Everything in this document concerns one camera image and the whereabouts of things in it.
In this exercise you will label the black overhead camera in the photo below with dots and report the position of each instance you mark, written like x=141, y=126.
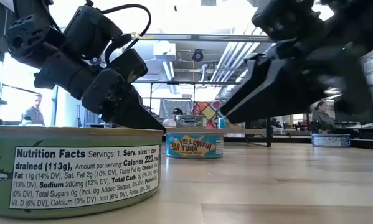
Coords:
x=197, y=56

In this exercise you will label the black aluminium table frame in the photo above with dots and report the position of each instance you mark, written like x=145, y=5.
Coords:
x=366, y=143

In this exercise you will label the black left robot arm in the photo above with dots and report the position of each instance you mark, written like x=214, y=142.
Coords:
x=33, y=40

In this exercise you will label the blue white label can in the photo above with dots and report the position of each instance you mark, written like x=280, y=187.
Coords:
x=331, y=140

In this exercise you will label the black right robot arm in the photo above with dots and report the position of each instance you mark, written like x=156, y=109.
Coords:
x=360, y=12

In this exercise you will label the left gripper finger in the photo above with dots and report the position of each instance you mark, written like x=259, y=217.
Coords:
x=136, y=115

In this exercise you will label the green label silver-lid can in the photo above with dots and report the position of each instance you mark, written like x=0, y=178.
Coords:
x=190, y=122

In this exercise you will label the green label gold-lid can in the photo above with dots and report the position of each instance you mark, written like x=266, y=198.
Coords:
x=80, y=174

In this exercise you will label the colourful patterned panel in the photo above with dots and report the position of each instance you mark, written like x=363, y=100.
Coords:
x=209, y=112

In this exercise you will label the grey overhead metal beam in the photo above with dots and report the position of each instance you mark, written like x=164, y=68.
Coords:
x=205, y=38

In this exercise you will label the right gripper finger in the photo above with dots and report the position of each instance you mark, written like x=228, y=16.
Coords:
x=282, y=96
x=251, y=77

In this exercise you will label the blue yellowfin tuna can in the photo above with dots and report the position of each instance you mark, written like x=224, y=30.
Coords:
x=194, y=146
x=222, y=123

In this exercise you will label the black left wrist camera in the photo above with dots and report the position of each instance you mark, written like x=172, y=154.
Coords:
x=89, y=31

